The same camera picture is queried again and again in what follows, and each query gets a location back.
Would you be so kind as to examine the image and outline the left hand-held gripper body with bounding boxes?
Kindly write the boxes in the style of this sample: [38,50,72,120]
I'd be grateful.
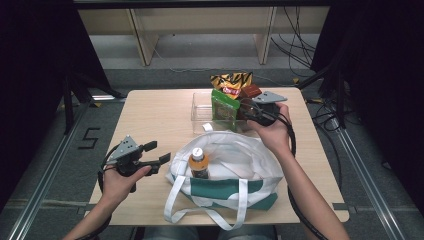
[107,134,149,194]

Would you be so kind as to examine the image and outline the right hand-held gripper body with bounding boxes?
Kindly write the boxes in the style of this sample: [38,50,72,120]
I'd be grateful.
[250,91,289,128]

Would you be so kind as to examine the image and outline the brown snack packet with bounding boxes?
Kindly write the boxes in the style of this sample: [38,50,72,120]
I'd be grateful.
[237,83,264,122]

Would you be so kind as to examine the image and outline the green snack packet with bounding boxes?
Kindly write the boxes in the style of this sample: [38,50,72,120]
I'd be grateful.
[210,87,242,132]

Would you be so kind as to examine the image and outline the yellow black chip bag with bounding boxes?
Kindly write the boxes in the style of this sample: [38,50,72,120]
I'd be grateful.
[209,71,254,101]

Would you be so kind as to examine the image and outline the clear plastic box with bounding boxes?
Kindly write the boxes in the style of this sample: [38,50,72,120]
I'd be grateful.
[190,91,265,138]

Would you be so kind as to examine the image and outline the white green orange tote bag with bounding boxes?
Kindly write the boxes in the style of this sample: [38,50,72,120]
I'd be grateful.
[163,122,285,232]

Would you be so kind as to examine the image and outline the person's right hand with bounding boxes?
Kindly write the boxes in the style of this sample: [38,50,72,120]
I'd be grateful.
[246,101,295,161]

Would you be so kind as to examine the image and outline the person's left hand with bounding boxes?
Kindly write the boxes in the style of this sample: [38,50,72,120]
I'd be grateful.
[100,163,153,209]

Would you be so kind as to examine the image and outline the orange drink bottle white cap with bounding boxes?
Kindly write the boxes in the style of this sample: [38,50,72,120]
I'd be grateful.
[187,147,211,180]

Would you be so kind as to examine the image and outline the black metal stand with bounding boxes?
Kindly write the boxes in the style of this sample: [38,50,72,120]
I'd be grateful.
[295,61,349,130]
[62,71,125,135]

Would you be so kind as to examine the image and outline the light wooden desk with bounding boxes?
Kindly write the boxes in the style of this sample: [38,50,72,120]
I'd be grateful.
[77,5,331,67]

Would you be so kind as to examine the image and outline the black curtain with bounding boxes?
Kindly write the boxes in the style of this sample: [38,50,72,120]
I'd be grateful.
[309,0,424,204]
[0,0,113,211]

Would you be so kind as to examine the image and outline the left hand-held gripper black cable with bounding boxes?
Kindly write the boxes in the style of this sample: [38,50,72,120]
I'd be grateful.
[74,143,122,240]

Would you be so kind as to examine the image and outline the hand-held gripper black cable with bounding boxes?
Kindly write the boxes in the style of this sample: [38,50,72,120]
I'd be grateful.
[248,99,331,240]
[74,143,122,240]

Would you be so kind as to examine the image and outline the right hand-held gripper black cable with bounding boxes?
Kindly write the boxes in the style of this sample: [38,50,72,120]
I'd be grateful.
[248,99,331,240]

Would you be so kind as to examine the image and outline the black floor cable tangle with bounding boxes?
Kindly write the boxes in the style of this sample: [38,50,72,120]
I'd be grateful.
[305,96,344,191]

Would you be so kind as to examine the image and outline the white floor cable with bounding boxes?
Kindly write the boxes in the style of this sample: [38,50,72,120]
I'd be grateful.
[151,46,296,88]

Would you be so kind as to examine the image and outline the hanging black cable bundle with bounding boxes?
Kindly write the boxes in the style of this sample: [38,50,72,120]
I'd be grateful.
[270,5,317,78]

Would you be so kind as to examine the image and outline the aluminium floor rail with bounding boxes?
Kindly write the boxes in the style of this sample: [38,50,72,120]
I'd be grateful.
[6,103,93,240]
[331,118,408,240]

